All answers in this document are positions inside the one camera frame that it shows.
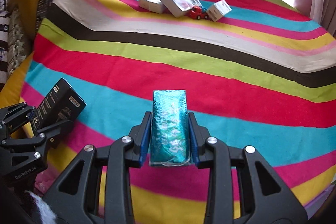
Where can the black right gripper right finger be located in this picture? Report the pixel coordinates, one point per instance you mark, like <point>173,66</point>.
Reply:
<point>243,187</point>

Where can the red blue toy truck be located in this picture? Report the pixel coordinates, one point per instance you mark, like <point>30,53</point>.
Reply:
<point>198,12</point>

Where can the striped colourful tablecloth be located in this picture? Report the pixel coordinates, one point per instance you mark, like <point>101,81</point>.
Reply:
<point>262,75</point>

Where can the white silver logo box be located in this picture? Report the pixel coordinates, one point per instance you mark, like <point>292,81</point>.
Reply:
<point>156,6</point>

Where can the black grey tall box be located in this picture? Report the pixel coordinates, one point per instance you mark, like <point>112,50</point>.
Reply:
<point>61,103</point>

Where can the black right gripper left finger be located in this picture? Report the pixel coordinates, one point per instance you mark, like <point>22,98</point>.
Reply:
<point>95,186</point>

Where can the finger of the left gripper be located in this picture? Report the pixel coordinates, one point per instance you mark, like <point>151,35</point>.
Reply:
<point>15,116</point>
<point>50,135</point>

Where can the large white pink box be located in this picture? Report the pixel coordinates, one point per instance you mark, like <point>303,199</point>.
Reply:
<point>178,8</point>

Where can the teal foil packet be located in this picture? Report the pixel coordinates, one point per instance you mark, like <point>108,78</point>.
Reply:
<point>169,143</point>

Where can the white medicine box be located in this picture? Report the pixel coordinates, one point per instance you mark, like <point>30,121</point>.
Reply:
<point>218,10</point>

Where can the patterned cushion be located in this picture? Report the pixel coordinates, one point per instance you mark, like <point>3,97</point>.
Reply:
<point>15,46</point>

